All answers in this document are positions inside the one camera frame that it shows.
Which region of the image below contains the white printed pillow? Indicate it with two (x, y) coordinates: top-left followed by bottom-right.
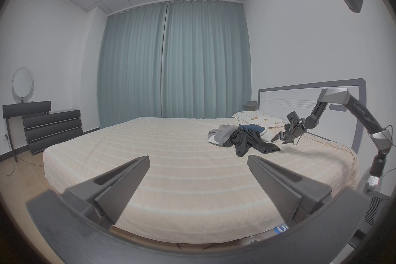
(232, 111), (286, 133)

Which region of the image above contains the bed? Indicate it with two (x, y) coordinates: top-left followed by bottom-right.
(43, 79), (367, 254)

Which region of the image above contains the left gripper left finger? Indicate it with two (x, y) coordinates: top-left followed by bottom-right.
(63, 155), (151, 227)

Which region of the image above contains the round white framed mirror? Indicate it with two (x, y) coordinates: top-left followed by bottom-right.
(12, 67), (34, 102)

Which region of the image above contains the pile of clothes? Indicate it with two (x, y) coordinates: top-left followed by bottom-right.
(207, 123), (281, 158)

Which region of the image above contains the black dressing table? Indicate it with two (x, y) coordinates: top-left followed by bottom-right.
(2, 101), (51, 163)

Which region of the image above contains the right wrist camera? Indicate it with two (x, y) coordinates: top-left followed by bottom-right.
(286, 112), (301, 126)

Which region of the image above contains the blue-green curtain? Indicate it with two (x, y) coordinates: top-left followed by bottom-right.
(97, 0), (252, 130)

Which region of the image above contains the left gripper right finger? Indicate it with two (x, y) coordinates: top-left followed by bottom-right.
(247, 154), (333, 224)

